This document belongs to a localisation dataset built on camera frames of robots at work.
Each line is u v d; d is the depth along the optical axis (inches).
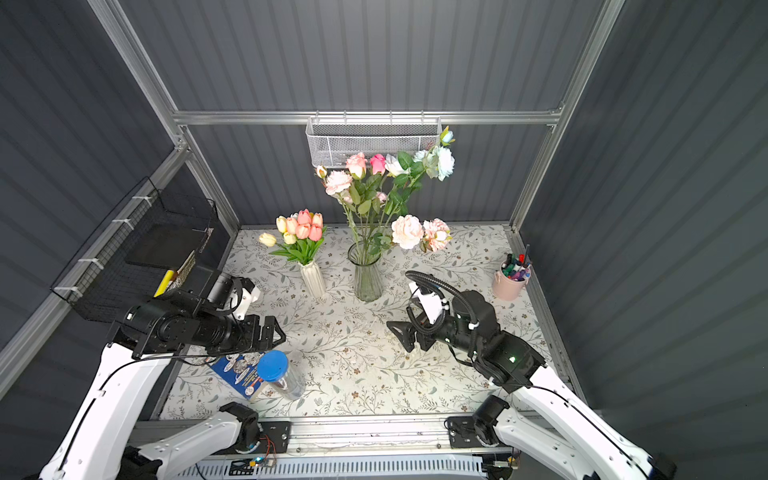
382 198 32.1
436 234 24.7
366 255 34.8
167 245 30.3
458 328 20.7
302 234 29.4
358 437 29.8
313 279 36.0
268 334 21.9
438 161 26.4
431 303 22.3
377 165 29.7
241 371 32.4
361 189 30.7
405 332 22.0
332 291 40.2
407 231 26.1
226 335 19.9
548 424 18.1
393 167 28.9
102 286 26.0
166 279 28.4
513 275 35.9
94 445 13.9
